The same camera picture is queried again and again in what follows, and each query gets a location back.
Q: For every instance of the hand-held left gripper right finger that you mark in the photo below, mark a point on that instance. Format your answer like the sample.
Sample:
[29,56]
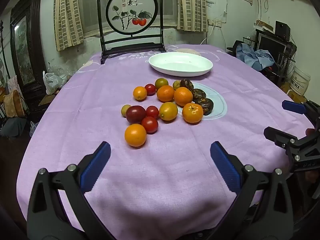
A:
[225,166]

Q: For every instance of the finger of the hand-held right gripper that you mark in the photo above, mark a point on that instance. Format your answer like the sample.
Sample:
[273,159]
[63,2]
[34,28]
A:
[277,135]
[293,106]

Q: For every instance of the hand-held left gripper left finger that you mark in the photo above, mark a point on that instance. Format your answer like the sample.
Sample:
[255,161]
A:
[96,165]

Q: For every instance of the small yellow-green fruit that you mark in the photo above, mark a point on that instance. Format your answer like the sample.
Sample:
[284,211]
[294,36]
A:
[176,84]
[124,110]

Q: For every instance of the rough mandarin orange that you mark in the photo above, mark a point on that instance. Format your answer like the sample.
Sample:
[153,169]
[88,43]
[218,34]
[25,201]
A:
[192,113]
[183,96]
[165,93]

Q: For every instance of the dark brown fruit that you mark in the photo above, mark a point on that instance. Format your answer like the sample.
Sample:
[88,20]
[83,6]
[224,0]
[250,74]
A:
[187,84]
[206,105]
[199,94]

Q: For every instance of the dark red plum tomato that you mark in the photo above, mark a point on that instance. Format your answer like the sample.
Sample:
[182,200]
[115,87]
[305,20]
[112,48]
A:
[135,114]

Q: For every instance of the red cherry tomato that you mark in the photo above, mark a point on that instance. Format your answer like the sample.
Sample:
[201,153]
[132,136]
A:
[150,89]
[153,111]
[149,124]

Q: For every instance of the small smooth orange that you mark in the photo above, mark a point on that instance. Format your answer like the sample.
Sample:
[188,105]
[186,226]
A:
[139,93]

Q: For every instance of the white oval plate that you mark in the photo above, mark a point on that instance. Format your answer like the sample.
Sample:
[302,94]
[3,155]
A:
[180,63]

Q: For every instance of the white bucket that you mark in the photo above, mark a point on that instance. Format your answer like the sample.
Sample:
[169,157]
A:
[300,81]

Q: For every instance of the black metal rack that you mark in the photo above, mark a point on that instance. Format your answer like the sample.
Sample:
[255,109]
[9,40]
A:
[285,67]

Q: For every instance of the purple printed tablecloth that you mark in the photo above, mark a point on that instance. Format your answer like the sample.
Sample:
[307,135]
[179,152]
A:
[175,167]

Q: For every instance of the blue cloth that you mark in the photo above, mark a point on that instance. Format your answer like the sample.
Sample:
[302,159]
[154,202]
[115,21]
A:
[260,56]

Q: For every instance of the black monitor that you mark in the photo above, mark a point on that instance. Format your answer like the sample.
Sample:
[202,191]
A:
[271,46]

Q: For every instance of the black speaker box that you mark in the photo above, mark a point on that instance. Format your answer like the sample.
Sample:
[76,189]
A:
[282,30]

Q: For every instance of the yellow orange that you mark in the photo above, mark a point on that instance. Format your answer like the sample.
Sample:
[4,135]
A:
[168,111]

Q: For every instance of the black hat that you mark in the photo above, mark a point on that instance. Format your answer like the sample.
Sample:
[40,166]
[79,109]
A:
[233,47]

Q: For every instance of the cardboard box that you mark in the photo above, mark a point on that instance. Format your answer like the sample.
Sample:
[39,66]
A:
[263,25]

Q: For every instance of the dark cloth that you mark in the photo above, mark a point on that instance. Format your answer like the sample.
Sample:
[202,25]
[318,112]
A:
[13,127]

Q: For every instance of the white plastic bag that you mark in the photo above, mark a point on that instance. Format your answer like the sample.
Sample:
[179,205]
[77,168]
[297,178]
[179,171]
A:
[52,81]

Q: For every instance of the woven basket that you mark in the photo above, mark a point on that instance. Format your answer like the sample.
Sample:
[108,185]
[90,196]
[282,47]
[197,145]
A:
[13,103]

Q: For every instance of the greenish orange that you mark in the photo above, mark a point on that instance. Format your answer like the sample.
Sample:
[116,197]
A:
[161,82]

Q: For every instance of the dark wooden framed painting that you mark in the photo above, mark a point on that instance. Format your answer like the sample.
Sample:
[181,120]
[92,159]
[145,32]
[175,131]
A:
[23,50]

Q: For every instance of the beige checked curtain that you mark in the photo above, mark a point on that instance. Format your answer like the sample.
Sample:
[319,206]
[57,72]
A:
[192,7]
[67,17]

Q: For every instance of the black framed painted table screen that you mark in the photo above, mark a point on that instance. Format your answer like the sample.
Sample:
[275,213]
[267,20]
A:
[132,7]

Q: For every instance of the white wall socket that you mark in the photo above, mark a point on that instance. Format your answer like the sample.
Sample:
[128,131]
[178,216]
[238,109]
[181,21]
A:
[215,23]

